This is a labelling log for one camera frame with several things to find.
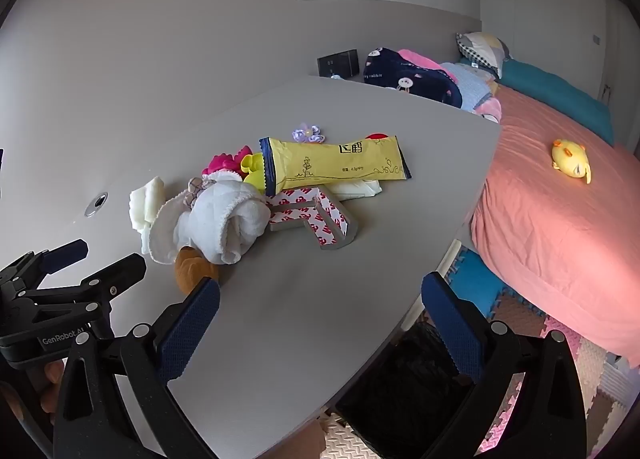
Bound pink bed sheet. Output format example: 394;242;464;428
470;84;640;370

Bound navy printed blanket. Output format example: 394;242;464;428
363;46;463;107

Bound white quilted cloth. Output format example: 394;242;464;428
141;179;273;266

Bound purple flower hair tie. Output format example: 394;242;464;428
292;124;326;144

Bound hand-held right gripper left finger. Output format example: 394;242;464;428
52;278;221;459

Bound yellow snack packet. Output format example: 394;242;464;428
258;134;413;197

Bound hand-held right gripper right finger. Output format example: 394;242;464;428
421;271;589;459

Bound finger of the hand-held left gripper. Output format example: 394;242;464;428
20;253;147;340
0;239;90;292

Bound beige checked cloth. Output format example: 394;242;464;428
187;176;216;206

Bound yellow plush duck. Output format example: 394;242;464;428
551;138;593;185

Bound light blue blanket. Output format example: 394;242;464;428
440;62;497;112

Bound coloured foam floor mat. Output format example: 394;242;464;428
320;239;640;459

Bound pink dinosaur toy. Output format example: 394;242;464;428
202;152;243;178

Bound metal cable grommet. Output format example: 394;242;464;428
84;192;108;217

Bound checked patchwork pillow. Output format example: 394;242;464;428
456;32;513;80

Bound grey door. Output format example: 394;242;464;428
606;0;640;102

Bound white pad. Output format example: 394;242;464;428
325;179;383;201

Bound pink blanket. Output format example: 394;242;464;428
397;48;451;72

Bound teal pillow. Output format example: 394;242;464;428
497;59;615;146

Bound yellow-green koala mould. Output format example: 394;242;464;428
239;149;271;192

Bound person's left hand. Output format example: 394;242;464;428
0;359;67;427

